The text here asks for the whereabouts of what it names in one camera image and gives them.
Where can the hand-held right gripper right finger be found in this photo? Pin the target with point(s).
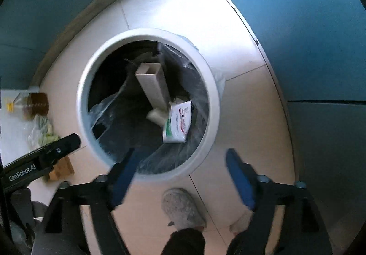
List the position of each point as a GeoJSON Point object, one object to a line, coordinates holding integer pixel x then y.
{"type": "Point", "coordinates": [240, 177]}

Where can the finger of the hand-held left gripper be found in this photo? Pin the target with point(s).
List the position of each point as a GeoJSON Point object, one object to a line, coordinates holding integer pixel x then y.
{"type": "Point", "coordinates": [67, 144]}

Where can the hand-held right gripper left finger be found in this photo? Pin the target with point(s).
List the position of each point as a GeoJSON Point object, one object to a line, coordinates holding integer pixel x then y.
{"type": "Point", "coordinates": [123, 177]}

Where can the white round trash bin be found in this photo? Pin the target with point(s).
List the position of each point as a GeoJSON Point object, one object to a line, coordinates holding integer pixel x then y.
{"type": "Point", "coordinates": [210, 106]}

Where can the small brown cardboard piece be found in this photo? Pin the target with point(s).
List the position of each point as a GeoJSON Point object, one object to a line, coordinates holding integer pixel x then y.
{"type": "Point", "coordinates": [63, 170]}

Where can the clear bag of vegetable scraps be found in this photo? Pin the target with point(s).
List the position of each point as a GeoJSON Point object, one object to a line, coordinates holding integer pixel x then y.
{"type": "Point", "coordinates": [41, 129]}

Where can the grey fuzzy slipper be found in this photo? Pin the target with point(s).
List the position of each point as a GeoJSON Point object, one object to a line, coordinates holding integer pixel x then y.
{"type": "Point", "coordinates": [241, 220]}
{"type": "Point", "coordinates": [183, 209]}

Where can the clear plastic bin liner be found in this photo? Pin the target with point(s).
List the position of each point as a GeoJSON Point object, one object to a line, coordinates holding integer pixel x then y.
{"type": "Point", "coordinates": [105, 113]}

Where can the amber plastic bottle yellow cap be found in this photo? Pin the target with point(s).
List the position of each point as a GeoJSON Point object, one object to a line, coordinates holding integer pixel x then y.
{"type": "Point", "coordinates": [35, 103]}

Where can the person's dark trouser leg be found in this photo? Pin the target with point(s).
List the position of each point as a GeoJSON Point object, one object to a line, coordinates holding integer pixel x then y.
{"type": "Point", "coordinates": [241, 245]}
{"type": "Point", "coordinates": [185, 243]}

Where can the white printed packet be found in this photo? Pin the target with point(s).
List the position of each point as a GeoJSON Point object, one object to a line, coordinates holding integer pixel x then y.
{"type": "Point", "coordinates": [177, 123]}

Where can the long cardboard box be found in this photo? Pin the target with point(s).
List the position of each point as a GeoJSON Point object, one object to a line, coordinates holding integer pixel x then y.
{"type": "Point", "coordinates": [151, 83]}

